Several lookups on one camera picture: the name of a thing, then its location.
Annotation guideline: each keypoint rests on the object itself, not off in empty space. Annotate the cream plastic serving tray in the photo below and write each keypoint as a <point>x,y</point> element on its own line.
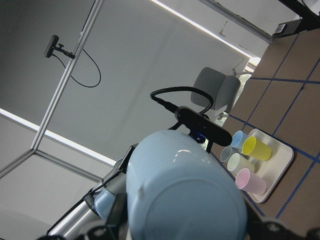
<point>272,169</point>

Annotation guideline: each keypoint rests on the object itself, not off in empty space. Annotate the light blue transferred cup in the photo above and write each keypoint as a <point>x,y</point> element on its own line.
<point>177,191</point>

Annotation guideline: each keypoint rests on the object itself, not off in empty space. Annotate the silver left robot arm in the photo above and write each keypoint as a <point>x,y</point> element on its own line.
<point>96,205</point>

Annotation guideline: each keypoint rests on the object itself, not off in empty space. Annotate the pale green plastic cup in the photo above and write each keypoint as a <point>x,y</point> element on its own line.
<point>237,162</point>

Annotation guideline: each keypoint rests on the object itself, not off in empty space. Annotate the grey office chair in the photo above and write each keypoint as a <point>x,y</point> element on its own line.
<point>222,88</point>

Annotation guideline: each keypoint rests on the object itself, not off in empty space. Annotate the pink plastic cup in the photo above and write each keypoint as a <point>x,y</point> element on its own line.
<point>248,181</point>

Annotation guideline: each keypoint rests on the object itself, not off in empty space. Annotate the black overhead camera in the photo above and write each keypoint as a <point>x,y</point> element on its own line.
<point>55,46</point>

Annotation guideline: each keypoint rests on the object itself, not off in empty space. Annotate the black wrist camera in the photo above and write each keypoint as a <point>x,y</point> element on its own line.
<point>200,125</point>

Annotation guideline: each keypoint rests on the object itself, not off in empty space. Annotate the yellow plastic cup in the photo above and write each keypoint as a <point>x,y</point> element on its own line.
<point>256,149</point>

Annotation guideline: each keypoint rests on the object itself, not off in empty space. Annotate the light blue cup on tray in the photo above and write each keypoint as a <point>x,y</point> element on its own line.
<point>238,139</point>

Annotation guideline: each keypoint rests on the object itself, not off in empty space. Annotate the grey plastic cup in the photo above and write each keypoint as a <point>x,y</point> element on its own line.
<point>227,152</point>

